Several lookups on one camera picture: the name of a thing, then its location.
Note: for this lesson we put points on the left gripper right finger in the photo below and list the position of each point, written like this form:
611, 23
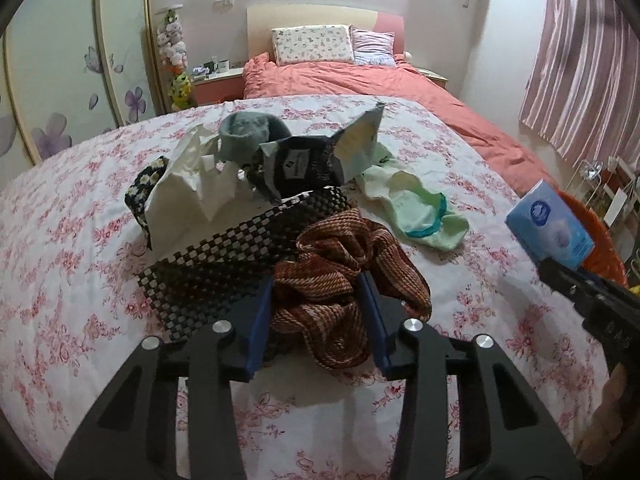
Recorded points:
506, 432

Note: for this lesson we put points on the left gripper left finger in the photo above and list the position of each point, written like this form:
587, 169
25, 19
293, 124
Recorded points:
130, 431

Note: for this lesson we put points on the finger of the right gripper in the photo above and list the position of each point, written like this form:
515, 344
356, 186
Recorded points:
574, 285

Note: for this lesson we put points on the blue tissue pack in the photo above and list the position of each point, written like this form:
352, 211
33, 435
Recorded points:
545, 227

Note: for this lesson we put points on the black white checkered cloth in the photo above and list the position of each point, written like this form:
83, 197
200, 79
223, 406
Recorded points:
198, 285

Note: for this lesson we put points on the black white floral cloth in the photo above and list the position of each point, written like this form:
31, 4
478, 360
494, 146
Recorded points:
140, 191

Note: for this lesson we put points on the white tissue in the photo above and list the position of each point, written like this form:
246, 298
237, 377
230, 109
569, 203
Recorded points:
196, 188

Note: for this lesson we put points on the blue white foil wrapper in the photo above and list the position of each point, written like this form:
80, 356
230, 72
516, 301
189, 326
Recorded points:
292, 165

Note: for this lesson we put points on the orange plastic basket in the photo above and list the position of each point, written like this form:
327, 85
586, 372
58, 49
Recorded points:
603, 260

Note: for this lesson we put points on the white metal rack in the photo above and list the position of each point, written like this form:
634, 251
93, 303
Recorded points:
611, 191

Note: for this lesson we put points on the floral pink white bedsheet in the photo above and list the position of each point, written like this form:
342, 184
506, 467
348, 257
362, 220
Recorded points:
72, 310

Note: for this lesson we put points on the light green sock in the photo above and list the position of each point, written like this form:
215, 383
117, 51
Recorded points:
410, 208

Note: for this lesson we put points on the pink striped curtain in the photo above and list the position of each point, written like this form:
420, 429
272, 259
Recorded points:
583, 95

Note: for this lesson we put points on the right bedside table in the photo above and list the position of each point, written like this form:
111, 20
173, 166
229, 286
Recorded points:
440, 80

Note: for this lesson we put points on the striped pink pillow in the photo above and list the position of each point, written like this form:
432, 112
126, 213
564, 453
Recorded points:
372, 48

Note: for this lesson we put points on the grey sock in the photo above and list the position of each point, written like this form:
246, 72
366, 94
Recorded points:
242, 133

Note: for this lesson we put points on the floral white pillow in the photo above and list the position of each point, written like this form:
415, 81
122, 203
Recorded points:
312, 43

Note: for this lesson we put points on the coral red duvet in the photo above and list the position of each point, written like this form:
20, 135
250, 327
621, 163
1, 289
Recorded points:
518, 165

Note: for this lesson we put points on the pink bedside table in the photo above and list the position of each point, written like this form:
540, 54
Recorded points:
218, 88

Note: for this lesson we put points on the floral sliding wardrobe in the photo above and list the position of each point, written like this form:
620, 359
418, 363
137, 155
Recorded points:
72, 70

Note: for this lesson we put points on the plush toy hanging stack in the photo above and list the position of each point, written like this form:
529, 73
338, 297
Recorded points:
174, 61

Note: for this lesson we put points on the beige pink headboard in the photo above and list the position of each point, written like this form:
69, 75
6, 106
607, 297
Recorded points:
264, 17

